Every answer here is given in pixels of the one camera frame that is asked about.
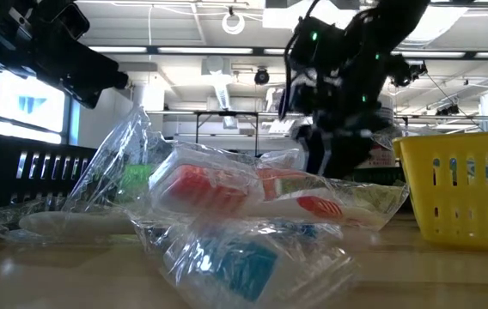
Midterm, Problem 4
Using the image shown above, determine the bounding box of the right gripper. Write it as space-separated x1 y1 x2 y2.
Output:
278 70 393 178

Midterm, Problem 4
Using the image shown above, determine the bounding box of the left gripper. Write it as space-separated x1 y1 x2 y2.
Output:
33 40 119 109

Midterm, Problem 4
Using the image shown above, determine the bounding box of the bagged black round pad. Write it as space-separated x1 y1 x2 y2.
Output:
61 105 172 214

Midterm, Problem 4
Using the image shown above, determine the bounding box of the bagged red white toothbrush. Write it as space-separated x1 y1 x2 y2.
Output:
148 145 391 231

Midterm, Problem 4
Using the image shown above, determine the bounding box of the bright window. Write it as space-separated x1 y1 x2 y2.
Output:
0 70 66 145

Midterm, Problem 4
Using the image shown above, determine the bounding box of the black framed background table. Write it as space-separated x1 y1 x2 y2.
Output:
194 110 260 158

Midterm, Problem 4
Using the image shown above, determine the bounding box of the yellow plastic basket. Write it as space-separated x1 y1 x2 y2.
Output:
392 130 488 253

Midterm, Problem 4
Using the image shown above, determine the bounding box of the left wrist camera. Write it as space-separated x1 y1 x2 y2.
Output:
48 2 91 42

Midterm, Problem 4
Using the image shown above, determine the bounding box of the black ceiling camera rig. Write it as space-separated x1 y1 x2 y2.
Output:
392 59 429 88

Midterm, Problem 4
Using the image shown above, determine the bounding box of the white cable coil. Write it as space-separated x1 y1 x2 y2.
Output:
221 11 247 36

